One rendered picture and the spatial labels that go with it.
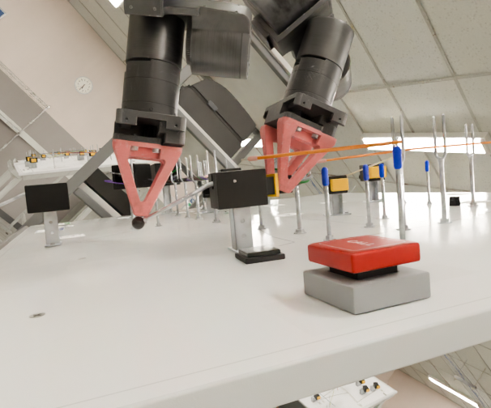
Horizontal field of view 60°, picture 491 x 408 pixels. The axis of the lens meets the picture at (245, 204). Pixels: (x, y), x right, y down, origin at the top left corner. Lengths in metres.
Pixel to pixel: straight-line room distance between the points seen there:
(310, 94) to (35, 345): 0.36
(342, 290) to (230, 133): 1.35
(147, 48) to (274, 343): 0.32
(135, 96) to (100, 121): 7.66
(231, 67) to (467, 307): 0.30
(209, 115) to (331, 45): 1.08
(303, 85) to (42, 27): 7.75
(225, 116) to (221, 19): 1.15
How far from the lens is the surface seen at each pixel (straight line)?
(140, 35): 0.46
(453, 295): 0.29
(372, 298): 0.26
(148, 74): 0.45
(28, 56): 8.07
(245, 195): 0.46
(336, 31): 0.53
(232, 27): 0.45
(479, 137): 3.66
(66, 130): 8.01
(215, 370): 0.20
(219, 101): 1.59
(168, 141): 0.42
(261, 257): 0.41
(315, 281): 0.28
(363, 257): 0.25
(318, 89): 0.50
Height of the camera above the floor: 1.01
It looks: 14 degrees up
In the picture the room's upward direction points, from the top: 41 degrees clockwise
